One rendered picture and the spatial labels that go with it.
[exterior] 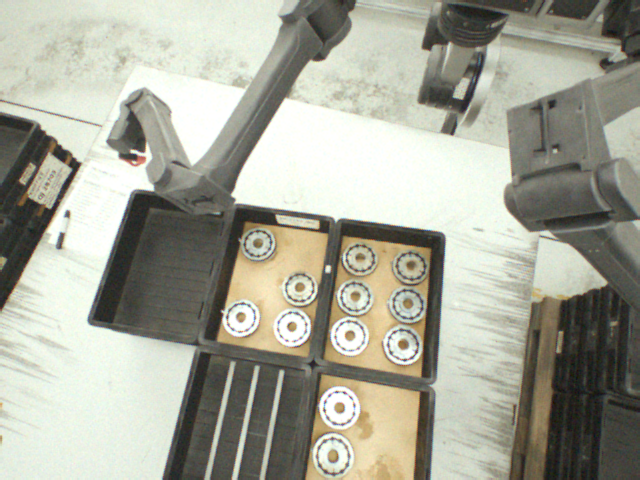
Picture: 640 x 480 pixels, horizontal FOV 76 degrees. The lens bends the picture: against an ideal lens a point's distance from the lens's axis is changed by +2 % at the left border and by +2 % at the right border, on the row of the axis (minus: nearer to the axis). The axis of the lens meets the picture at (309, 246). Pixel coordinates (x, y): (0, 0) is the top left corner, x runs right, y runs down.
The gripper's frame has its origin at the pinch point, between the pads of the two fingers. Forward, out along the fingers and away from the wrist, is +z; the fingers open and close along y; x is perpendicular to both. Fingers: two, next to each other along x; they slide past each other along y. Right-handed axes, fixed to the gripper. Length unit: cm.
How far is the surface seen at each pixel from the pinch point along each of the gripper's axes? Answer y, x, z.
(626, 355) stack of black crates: -54, -152, -19
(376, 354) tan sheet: -56, -68, -11
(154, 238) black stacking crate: -21.4, -7.0, 13.6
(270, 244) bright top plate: -24.9, -39.2, -2.6
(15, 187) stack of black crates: 13, 50, 69
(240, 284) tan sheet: -36.1, -32.2, 3.4
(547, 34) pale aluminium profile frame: 122, -198, 13
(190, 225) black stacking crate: -17.3, -16.9, 9.7
